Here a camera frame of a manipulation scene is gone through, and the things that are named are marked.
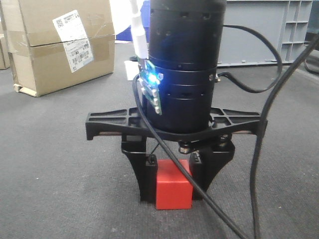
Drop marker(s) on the grey plastic crate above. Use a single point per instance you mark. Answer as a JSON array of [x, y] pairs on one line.
[[283, 22]]

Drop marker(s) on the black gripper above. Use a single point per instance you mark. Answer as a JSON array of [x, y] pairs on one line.
[[211, 149]]

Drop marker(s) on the red magnetic block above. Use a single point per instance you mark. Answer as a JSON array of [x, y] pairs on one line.
[[173, 190]]

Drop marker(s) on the cardboard box with labels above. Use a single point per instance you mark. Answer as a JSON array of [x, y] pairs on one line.
[[56, 44]]

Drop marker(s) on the dark grey felt mat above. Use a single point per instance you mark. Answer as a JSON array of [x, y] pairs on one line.
[[55, 184]]

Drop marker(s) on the green circuit board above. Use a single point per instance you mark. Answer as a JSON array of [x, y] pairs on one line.
[[149, 80]]

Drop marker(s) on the white cable connector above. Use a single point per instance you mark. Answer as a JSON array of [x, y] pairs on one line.
[[138, 32]]

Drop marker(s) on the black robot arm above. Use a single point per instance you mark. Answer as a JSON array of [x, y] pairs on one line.
[[177, 84]]

